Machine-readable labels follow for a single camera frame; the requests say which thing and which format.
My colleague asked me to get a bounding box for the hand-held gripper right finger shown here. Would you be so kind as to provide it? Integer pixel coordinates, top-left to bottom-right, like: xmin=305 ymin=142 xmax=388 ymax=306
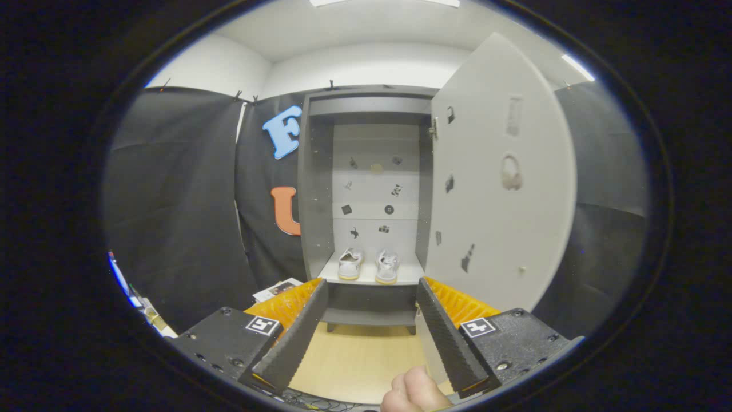
xmin=416 ymin=277 xmax=585 ymax=399

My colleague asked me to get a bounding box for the black cable bundle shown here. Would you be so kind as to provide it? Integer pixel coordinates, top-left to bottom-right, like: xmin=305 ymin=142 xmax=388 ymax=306
xmin=280 ymin=389 xmax=367 ymax=412

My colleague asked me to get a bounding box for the long ceiling light panel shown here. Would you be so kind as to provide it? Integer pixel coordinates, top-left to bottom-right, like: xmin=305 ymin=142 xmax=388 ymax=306
xmin=309 ymin=0 xmax=461 ymax=9

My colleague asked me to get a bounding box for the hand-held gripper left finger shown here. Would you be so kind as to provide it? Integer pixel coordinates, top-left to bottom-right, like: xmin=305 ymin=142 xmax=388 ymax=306
xmin=166 ymin=279 xmax=331 ymax=395

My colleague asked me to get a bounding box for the black backdrop cloth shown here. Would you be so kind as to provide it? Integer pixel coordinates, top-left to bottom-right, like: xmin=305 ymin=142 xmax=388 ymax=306
xmin=103 ymin=80 xmax=650 ymax=339

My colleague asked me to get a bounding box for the narrow ceiling light strip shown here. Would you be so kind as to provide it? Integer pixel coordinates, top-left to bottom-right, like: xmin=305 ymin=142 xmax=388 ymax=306
xmin=560 ymin=53 xmax=595 ymax=82

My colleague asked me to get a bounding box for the white canvas shoe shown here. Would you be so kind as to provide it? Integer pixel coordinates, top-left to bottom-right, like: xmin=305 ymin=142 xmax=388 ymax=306
xmin=337 ymin=247 xmax=365 ymax=281
xmin=376 ymin=249 xmax=400 ymax=285

